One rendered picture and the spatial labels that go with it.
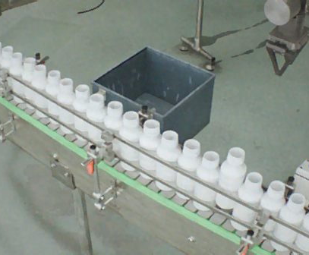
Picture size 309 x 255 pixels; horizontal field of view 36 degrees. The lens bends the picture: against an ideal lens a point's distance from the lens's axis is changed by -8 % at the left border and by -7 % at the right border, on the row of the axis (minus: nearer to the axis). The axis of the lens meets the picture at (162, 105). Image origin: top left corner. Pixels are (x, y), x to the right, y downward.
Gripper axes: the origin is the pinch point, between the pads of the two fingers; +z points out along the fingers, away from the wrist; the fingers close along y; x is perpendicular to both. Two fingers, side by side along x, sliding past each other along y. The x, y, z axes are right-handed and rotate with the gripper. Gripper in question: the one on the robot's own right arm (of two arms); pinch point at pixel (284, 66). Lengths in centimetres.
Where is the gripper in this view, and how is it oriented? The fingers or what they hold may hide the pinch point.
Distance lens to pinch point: 110.7
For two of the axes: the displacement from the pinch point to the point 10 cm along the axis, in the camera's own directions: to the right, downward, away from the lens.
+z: -0.4, 8.0, 6.0
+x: 8.2, 3.7, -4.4
